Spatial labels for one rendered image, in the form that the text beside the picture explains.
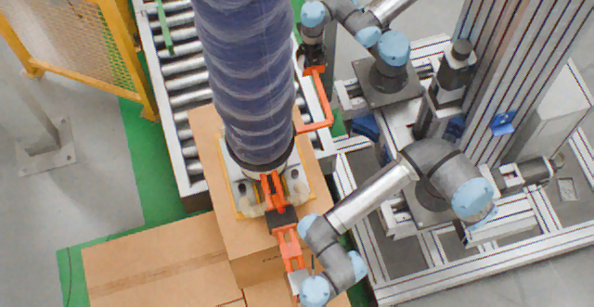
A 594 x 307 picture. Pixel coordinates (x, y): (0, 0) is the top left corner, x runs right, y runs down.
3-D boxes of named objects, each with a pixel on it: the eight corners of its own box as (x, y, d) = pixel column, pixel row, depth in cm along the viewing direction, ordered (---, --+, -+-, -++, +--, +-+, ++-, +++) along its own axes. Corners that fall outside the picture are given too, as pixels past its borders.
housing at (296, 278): (286, 276, 214) (286, 273, 210) (307, 271, 215) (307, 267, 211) (292, 299, 211) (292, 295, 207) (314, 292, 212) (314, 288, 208)
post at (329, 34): (317, 95, 377) (321, -21, 287) (329, 92, 378) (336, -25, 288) (321, 106, 374) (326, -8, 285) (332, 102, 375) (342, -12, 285)
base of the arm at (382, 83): (399, 56, 266) (403, 42, 257) (413, 88, 259) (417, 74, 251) (363, 66, 264) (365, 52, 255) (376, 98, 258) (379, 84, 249)
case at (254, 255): (200, 155, 288) (186, 110, 252) (290, 129, 293) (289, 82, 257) (238, 289, 263) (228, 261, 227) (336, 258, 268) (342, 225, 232)
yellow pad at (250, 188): (213, 136, 248) (212, 130, 243) (239, 129, 249) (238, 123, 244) (236, 222, 233) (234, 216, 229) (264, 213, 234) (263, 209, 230)
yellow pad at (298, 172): (264, 123, 250) (263, 117, 245) (290, 116, 251) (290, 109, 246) (289, 207, 235) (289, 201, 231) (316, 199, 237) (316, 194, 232)
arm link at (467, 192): (471, 179, 229) (458, 145, 179) (502, 214, 224) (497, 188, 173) (444, 201, 230) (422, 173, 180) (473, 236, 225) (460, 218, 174)
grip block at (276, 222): (264, 214, 224) (263, 208, 218) (292, 206, 225) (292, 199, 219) (270, 237, 220) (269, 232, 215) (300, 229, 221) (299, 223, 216)
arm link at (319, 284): (338, 291, 174) (311, 311, 172) (336, 301, 184) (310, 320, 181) (320, 266, 177) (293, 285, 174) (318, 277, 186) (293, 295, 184)
